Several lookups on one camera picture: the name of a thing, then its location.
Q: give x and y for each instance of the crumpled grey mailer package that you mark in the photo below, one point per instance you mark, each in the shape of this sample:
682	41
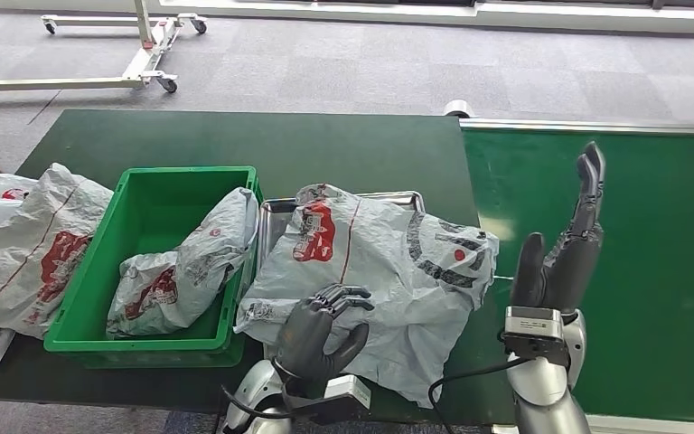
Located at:
191	269

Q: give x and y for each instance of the green plastic crate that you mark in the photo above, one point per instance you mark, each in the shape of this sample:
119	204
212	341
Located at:
161	198

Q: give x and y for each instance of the grey mailer package black stripes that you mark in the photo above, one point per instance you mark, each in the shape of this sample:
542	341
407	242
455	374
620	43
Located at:
383	281

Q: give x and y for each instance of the white wheeled stand frame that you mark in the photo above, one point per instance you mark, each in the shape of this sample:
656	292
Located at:
143	60

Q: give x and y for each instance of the large grey mailer red print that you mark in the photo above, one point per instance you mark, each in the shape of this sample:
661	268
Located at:
18	263

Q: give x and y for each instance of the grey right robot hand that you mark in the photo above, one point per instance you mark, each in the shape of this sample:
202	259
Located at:
568	269

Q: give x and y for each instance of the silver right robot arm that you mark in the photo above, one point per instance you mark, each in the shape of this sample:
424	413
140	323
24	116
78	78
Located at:
541	389

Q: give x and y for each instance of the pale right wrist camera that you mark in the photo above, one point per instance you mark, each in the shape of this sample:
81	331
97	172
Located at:
532	329

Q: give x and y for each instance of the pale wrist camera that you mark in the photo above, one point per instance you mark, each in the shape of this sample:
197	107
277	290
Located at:
532	329
347	392

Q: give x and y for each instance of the white mailer small red logo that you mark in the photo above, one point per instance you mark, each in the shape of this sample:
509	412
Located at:
0	190

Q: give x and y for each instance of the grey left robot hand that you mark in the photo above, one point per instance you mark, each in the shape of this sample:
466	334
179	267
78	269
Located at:
305	341

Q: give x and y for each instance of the white conveyor end roller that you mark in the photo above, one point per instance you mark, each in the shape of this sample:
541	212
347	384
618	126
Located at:
458	109

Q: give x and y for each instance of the steel scale tray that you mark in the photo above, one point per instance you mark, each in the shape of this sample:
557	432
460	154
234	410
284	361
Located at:
275	215

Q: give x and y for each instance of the green conveyor belt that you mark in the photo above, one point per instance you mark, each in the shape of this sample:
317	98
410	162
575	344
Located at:
664	239

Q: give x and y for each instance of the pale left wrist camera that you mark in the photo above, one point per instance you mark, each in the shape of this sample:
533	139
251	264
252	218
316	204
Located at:
347	392

